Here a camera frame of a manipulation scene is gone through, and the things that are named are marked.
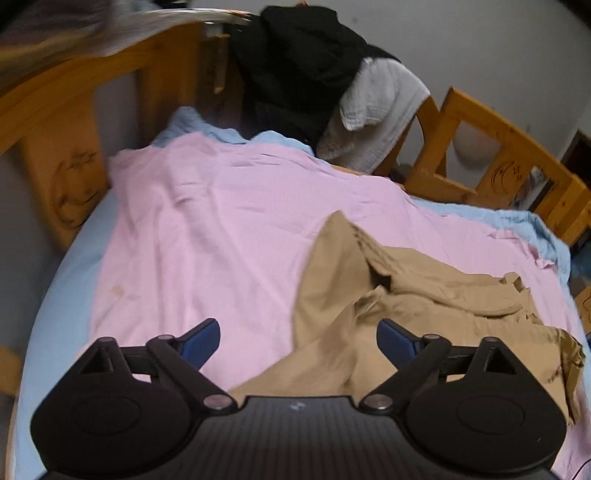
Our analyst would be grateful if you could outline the white cloth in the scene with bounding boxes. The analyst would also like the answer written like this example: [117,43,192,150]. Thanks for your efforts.
[316,58,432,174]

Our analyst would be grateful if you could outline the light blue bedsheet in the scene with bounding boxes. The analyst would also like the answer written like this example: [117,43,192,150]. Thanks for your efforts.
[9,106,575,480]

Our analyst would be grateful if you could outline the pink floral bedsheet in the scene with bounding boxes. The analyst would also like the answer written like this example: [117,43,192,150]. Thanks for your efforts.
[90,131,575,402]

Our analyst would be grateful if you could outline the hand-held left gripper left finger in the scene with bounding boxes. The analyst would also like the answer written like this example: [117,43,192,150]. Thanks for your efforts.
[74,318,238,414]

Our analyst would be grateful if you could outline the black jacket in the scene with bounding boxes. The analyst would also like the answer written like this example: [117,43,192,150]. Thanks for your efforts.
[231,4,402,153]

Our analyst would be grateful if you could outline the clear plastic bag of clothes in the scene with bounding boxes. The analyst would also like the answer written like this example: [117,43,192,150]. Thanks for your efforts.
[0,0,252,61]

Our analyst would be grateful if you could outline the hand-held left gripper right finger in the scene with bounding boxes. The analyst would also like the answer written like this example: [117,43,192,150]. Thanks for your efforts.
[359,318,519,414]

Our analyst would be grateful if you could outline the dark wooden door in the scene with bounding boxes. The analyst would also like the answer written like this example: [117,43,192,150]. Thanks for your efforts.
[561,129,591,176]

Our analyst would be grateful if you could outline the tan hooded jacket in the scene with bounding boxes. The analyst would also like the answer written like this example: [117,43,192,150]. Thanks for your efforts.
[228,211,586,425]

